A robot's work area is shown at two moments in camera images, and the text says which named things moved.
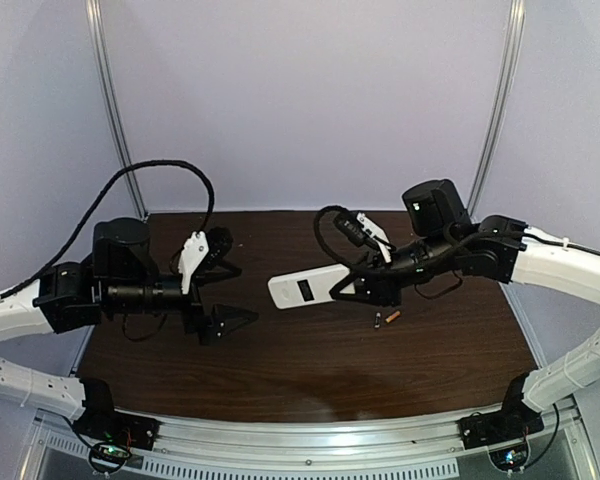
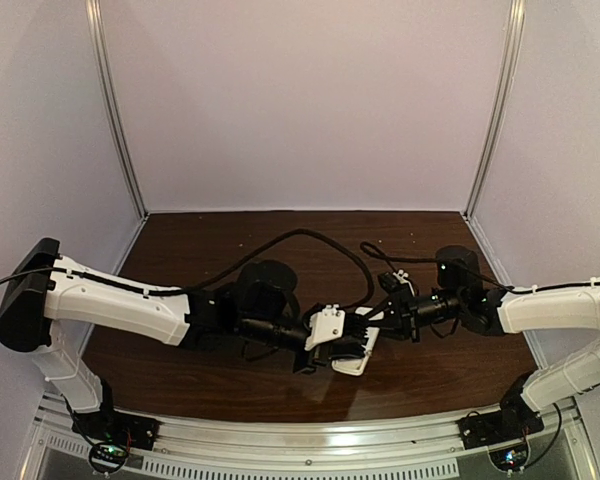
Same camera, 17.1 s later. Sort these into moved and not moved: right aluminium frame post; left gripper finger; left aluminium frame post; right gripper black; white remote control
Moved: right gripper black; white remote control; left gripper finger
Not moved: left aluminium frame post; right aluminium frame post
